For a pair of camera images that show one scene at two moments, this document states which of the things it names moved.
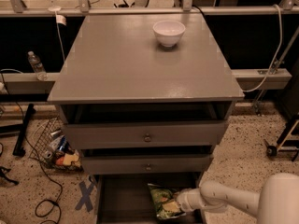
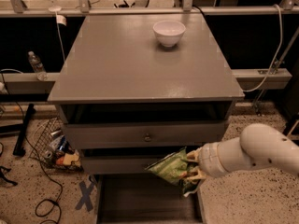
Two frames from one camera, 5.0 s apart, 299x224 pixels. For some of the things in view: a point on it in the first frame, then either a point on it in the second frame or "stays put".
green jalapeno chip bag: x=160 y=194 -> x=173 y=167
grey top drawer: x=143 y=125 stays put
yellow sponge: x=69 y=159 stays put
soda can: x=48 y=154 stays put
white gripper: x=186 y=201 -> x=207 y=160
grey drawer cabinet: x=145 y=97 stays put
